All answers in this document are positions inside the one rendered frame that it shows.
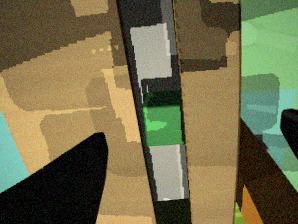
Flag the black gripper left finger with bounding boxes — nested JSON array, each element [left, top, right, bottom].
[[0, 132, 109, 224]]

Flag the brown bar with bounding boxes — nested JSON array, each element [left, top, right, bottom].
[[235, 117, 298, 224]]

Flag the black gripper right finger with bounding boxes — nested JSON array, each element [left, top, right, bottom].
[[279, 108, 298, 159]]

